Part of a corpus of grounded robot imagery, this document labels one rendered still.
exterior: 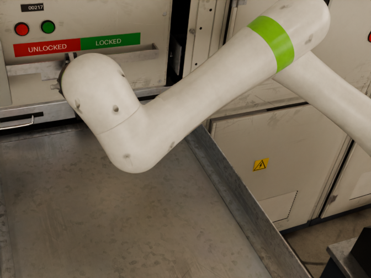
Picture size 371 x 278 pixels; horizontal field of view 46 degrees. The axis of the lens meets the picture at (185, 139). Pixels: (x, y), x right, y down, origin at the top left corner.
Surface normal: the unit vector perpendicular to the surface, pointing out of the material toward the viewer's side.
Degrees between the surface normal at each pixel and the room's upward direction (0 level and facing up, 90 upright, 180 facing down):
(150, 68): 90
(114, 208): 0
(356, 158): 90
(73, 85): 64
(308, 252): 0
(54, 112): 90
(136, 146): 60
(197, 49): 90
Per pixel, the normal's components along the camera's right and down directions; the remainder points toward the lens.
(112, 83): 0.69, 0.02
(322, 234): 0.10, -0.77
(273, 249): -0.92, 0.18
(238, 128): 0.39, 0.62
